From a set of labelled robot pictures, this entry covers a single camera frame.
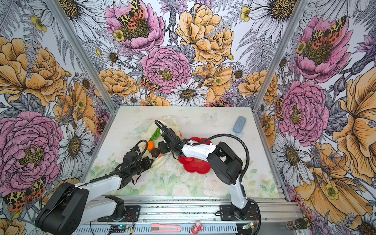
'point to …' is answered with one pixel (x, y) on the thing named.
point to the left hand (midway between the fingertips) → (153, 164)
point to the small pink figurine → (197, 227)
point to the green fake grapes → (156, 135)
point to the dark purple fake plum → (155, 152)
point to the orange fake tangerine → (151, 146)
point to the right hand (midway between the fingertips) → (163, 148)
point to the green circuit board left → (118, 228)
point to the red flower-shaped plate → (196, 165)
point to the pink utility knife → (157, 227)
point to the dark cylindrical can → (299, 223)
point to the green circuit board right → (246, 226)
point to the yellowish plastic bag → (149, 135)
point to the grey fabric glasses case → (239, 124)
